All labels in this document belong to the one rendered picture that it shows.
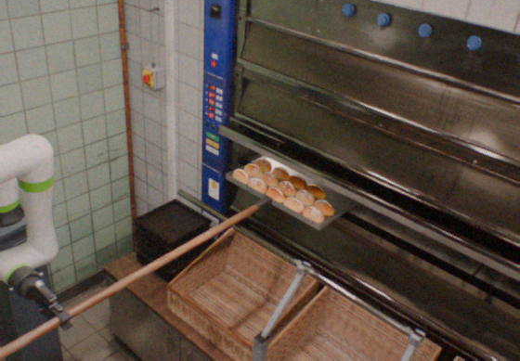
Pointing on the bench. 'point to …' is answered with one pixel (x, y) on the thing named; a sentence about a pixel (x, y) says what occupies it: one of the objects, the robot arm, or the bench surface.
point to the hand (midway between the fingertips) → (61, 317)
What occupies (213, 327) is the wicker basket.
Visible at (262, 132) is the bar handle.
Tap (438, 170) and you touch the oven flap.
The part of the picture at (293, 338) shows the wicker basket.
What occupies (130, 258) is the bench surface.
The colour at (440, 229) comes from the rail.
